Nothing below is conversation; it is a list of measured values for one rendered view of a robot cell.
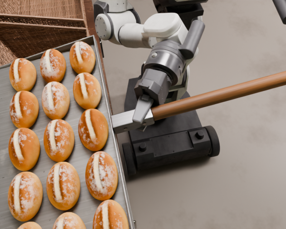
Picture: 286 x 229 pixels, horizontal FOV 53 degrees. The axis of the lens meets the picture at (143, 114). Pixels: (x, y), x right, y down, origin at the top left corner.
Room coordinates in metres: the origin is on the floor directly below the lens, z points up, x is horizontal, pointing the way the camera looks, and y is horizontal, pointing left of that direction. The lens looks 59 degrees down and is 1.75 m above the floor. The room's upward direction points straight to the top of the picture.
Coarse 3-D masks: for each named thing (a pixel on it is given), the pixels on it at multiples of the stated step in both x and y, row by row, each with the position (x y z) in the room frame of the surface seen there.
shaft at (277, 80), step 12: (240, 84) 0.38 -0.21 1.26; (252, 84) 0.37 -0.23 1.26; (264, 84) 0.37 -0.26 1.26; (276, 84) 0.37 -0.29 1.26; (192, 96) 0.36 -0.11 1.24; (204, 96) 0.35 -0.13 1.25; (216, 96) 0.35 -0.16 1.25; (228, 96) 0.35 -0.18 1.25; (240, 96) 0.36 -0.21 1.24; (156, 108) 0.33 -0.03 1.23; (168, 108) 0.33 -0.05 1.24; (180, 108) 0.33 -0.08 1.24; (192, 108) 0.33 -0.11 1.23
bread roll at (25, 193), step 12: (12, 180) 0.18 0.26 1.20; (24, 180) 0.18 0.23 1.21; (36, 180) 0.19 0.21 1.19; (12, 192) 0.16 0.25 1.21; (24, 192) 0.16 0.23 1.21; (36, 192) 0.16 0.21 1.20; (12, 204) 0.14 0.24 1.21; (24, 204) 0.14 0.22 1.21; (36, 204) 0.14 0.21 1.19; (24, 216) 0.12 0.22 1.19
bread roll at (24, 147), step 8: (24, 128) 0.30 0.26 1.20; (16, 136) 0.28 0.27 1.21; (24, 136) 0.28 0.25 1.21; (32, 136) 0.28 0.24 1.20; (16, 144) 0.26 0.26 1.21; (24, 144) 0.26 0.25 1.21; (32, 144) 0.26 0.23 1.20; (16, 152) 0.24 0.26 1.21; (24, 152) 0.24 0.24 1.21; (32, 152) 0.25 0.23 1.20; (16, 160) 0.23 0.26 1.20; (24, 160) 0.23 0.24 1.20; (32, 160) 0.23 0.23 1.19; (24, 168) 0.21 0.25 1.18
